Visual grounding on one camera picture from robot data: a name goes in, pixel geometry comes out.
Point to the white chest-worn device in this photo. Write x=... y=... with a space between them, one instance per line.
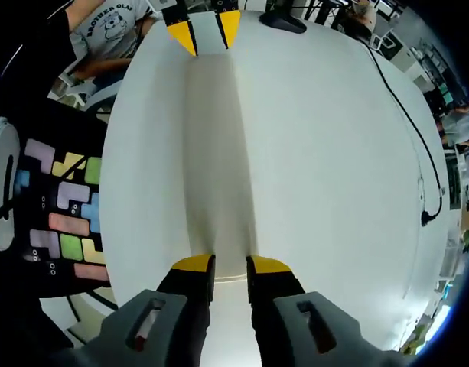
x=0 y=172

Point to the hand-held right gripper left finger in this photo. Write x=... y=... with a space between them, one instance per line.
x=188 y=306

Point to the beige cutlery case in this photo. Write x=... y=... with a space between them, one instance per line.
x=246 y=172

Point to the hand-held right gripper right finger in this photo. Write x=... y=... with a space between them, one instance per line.
x=272 y=306

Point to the white chair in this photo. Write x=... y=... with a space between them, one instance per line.
x=92 y=93

